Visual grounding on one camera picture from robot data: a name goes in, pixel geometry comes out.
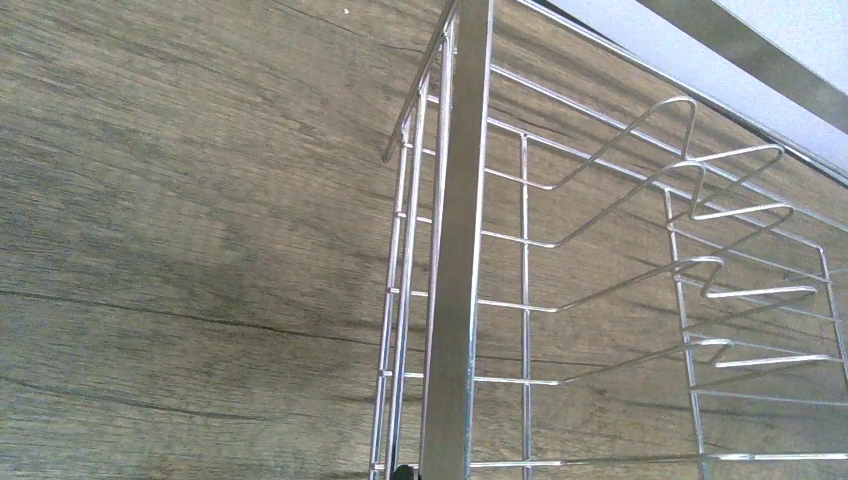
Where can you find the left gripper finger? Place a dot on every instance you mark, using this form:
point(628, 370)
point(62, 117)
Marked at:
point(405, 472)

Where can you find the metal wire dish rack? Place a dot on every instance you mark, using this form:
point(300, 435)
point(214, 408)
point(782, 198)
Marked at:
point(598, 272)

